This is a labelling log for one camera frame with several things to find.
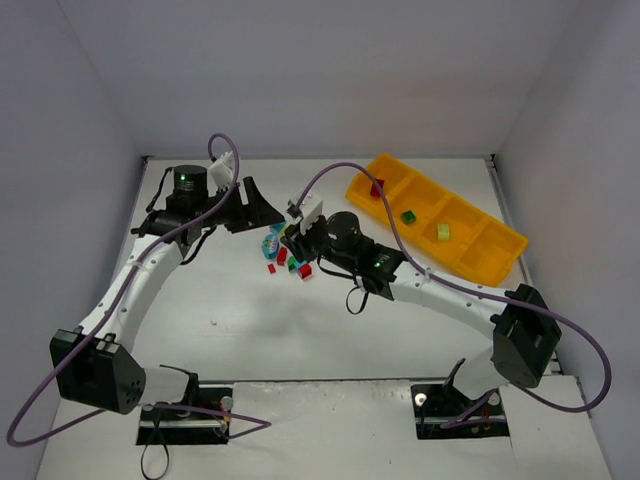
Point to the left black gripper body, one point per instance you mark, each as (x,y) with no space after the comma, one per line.
(240,212)

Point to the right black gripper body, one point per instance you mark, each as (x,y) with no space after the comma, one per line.
(297,241)

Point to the red arch lego block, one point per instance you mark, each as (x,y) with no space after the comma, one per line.
(377,188)

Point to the small green lego brick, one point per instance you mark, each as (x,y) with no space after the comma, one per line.
(408,217)

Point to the light green lego brick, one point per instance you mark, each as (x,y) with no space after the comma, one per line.
(443,232)

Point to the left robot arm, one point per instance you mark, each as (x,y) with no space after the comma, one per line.
(94,363)

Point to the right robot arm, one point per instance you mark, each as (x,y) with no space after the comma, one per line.
(523,335)

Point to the green blue red lego stack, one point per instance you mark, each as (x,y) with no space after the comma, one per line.
(301,268)

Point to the yellow divided sorting tray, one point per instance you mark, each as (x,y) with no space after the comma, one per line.
(482,248)

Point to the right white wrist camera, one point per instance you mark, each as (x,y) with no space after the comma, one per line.
(305,208)

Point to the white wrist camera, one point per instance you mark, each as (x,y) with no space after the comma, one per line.
(305,208)
(223,172)

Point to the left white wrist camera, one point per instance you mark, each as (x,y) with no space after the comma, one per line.
(223,172)

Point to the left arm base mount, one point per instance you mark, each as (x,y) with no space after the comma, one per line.
(157,427)

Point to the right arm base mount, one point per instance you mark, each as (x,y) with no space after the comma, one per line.
(442,414)

